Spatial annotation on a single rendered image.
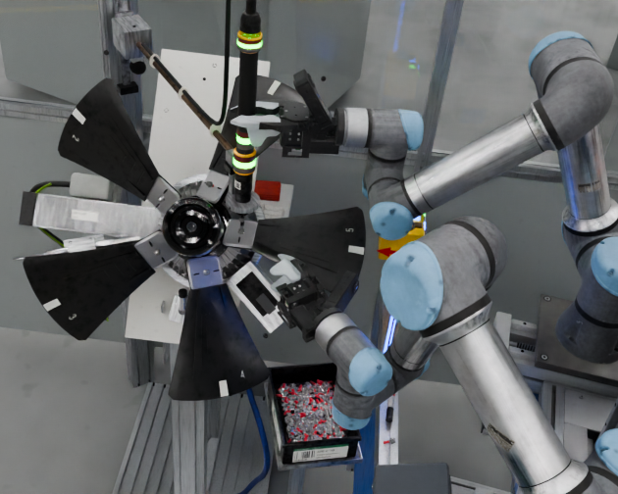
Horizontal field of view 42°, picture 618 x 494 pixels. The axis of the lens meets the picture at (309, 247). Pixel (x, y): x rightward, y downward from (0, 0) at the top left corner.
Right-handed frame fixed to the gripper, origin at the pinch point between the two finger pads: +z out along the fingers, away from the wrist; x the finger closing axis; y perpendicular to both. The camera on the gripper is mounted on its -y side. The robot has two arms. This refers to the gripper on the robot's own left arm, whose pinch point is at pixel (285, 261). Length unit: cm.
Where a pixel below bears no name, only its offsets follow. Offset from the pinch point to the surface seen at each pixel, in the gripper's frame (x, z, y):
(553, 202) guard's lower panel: 40, 18, -102
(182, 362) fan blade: 14.2, -1.4, 25.2
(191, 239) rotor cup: -4.4, 11.3, 15.0
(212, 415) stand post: 98, 44, 4
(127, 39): -20, 69, 3
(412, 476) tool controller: -7, -57, 12
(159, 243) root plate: -0.4, 18.3, 19.6
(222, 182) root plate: -10.1, 18.0, 4.3
